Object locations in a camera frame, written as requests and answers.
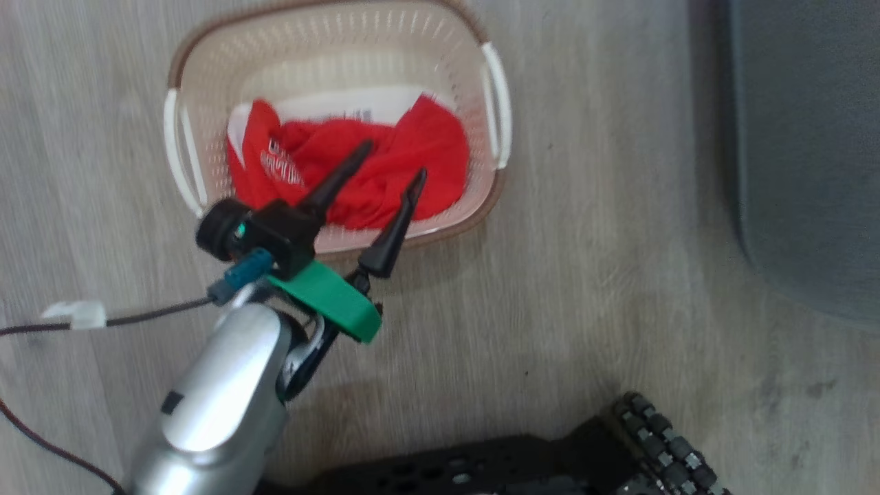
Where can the red printed garment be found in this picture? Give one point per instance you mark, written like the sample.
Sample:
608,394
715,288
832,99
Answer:
419,151

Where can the beige plastic laundry basket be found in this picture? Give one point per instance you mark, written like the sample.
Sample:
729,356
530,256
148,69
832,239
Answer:
330,48

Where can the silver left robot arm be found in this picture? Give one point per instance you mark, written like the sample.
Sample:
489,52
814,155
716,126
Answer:
220,399

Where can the white tape tag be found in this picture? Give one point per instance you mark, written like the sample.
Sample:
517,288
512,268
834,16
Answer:
75,314

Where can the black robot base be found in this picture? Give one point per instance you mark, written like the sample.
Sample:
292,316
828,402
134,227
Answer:
481,467

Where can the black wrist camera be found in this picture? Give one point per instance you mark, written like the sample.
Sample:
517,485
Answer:
265,230

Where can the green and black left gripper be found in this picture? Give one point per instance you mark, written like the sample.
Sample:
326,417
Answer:
330,295

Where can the grey sofa seat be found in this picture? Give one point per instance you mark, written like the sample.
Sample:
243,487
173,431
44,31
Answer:
811,151

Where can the black roller wheel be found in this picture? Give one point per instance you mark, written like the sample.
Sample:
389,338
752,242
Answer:
667,447

